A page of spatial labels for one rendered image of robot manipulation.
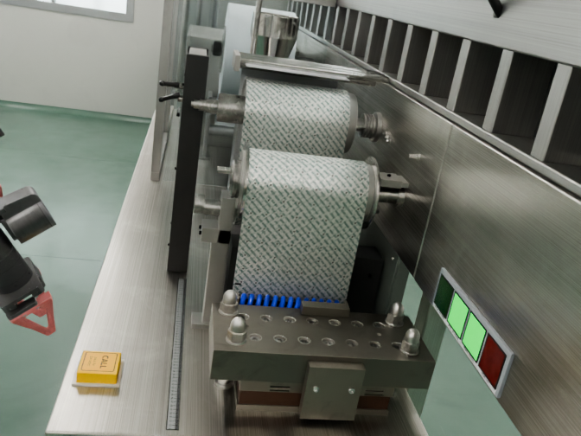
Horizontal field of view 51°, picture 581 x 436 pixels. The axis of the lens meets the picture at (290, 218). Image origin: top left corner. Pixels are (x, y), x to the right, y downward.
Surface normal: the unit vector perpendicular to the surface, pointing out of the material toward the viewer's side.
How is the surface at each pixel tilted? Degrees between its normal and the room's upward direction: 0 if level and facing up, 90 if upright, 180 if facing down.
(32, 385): 0
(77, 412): 0
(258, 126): 92
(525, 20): 90
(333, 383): 90
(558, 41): 90
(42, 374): 0
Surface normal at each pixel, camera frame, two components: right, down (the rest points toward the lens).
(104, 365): 0.15, -0.92
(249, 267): 0.13, 0.37
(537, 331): -0.98, -0.09
